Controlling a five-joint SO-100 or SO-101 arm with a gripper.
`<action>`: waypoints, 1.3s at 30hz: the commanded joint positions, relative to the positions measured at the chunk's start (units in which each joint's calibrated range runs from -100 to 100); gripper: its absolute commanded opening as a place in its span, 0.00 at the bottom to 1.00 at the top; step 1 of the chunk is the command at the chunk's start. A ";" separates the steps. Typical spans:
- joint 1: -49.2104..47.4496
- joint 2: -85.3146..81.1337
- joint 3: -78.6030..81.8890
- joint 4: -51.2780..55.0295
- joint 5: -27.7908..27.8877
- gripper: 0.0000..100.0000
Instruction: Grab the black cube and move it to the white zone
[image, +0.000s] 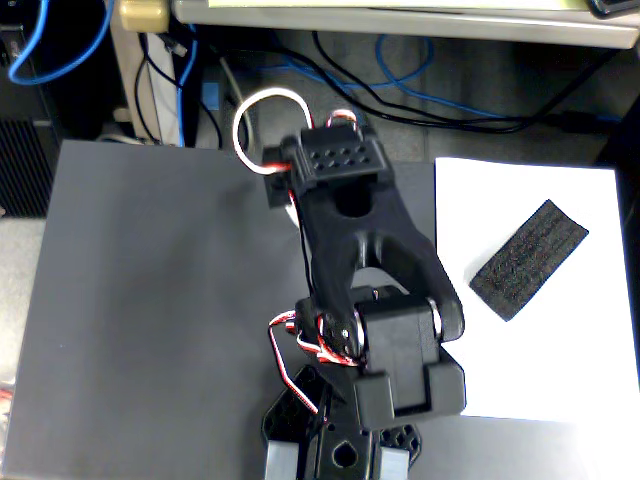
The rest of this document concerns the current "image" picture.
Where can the white desk side panel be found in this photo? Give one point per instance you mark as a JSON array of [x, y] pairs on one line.
[[160, 110]]

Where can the beige plastic box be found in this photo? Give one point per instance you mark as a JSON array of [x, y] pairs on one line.
[[144, 15]]

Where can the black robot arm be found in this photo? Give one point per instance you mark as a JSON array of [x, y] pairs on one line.
[[340, 235]]

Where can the red object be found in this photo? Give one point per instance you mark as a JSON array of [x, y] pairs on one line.
[[4, 400]]

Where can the black device on desk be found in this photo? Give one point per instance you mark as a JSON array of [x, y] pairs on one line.
[[612, 7]]

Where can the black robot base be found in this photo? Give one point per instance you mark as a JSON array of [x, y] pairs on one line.
[[345, 450]]

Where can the black foam cube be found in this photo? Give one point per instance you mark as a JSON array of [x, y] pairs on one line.
[[530, 260]]

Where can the blue plug connector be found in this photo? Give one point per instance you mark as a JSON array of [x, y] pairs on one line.
[[211, 95]]

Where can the dark grey table mat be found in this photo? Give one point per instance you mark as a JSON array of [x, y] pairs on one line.
[[125, 350]]

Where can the white paper sheet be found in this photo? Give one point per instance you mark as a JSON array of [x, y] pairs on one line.
[[550, 360]]

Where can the black vented computer case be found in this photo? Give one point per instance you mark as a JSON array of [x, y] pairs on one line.
[[25, 170]]

